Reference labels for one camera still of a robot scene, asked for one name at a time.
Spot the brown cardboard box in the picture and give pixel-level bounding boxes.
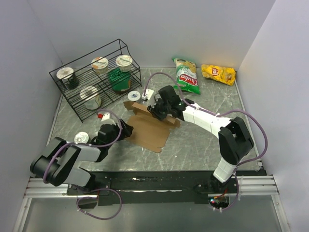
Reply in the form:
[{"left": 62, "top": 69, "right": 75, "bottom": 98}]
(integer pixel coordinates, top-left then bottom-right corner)
[{"left": 124, "top": 101, "right": 181, "bottom": 153}]

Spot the dark yogurt cup on rack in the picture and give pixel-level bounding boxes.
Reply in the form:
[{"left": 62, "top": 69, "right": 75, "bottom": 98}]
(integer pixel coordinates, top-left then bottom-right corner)
[{"left": 56, "top": 67, "right": 79, "bottom": 90}]

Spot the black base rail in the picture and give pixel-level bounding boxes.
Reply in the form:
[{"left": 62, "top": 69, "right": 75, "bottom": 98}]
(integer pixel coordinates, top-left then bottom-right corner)
[{"left": 67, "top": 171, "right": 237, "bottom": 206}]

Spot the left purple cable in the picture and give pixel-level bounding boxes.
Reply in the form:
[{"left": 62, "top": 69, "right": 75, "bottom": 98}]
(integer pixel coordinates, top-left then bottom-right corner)
[{"left": 42, "top": 109, "right": 123, "bottom": 220}]

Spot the green Chuba chips bag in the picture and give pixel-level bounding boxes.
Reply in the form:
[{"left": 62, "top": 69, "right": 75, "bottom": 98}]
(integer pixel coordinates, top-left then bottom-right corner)
[{"left": 172, "top": 58, "right": 200, "bottom": 94}]

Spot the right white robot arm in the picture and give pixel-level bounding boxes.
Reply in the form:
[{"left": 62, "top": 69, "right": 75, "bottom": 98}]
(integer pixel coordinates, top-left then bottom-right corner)
[{"left": 142, "top": 86, "right": 254, "bottom": 193}]

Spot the Chobani yogurt cup on rack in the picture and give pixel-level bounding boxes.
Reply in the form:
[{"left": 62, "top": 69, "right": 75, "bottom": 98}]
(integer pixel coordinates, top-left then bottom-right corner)
[{"left": 115, "top": 55, "right": 133, "bottom": 73}]

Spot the black wire rack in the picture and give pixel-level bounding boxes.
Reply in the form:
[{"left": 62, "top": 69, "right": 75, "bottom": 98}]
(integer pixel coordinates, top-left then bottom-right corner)
[{"left": 49, "top": 39, "right": 142, "bottom": 122}]

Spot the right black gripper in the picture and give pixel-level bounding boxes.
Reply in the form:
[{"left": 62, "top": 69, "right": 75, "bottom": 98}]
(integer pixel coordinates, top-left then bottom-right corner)
[{"left": 147, "top": 97, "right": 171, "bottom": 122}]

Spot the aluminium extrusion rail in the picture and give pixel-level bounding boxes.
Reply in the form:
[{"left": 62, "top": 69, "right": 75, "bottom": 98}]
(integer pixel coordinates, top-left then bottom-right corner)
[{"left": 24, "top": 178, "right": 68, "bottom": 198}]

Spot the yellow Lays chips bag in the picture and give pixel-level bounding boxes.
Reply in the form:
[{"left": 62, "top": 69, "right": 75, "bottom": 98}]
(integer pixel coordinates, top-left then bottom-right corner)
[{"left": 201, "top": 64, "right": 236, "bottom": 86}]

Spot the orange yogurt cup on rack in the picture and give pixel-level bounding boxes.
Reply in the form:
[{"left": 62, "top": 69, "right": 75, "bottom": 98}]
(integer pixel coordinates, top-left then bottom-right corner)
[{"left": 91, "top": 57, "right": 109, "bottom": 74}]

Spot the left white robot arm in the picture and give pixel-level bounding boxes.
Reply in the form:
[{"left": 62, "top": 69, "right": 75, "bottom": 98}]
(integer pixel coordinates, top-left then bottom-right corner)
[{"left": 29, "top": 119, "right": 134, "bottom": 194}]

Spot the small white yogurt cup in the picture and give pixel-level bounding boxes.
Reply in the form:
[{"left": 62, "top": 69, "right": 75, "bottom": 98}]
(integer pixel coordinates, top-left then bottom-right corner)
[{"left": 127, "top": 91, "right": 141, "bottom": 103}]

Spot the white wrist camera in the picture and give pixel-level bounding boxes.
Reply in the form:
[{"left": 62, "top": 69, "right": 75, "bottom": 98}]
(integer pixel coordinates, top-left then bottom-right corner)
[
  {"left": 141, "top": 89, "right": 155, "bottom": 102},
  {"left": 97, "top": 112, "right": 112, "bottom": 122}
]

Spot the dark tin can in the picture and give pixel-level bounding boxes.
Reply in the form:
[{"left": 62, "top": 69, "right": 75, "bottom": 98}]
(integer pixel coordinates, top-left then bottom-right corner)
[{"left": 73, "top": 131, "right": 90, "bottom": 144}]

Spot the green snack bag in rack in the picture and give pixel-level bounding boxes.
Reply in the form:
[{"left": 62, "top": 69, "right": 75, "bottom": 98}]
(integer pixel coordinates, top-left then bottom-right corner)
[{"left": 108, "top": 68, "right": 131, "bottom": 94}]

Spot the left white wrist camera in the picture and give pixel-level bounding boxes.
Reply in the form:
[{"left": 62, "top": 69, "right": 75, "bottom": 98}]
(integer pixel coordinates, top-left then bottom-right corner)
[{"left": 97, "top": 112, "right": 112, "bottom": 122}]

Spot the white cup lower rack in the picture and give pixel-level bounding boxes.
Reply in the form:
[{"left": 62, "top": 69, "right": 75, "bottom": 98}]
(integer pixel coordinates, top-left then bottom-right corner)
[{"left": 80, "top": 86, "right": 101, "bottom": 110}]

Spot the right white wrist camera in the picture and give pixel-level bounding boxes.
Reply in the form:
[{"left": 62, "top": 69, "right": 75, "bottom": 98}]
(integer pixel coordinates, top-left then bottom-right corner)
[{"left": 141, "top": 89, "right": 155, "bottom": 102}]

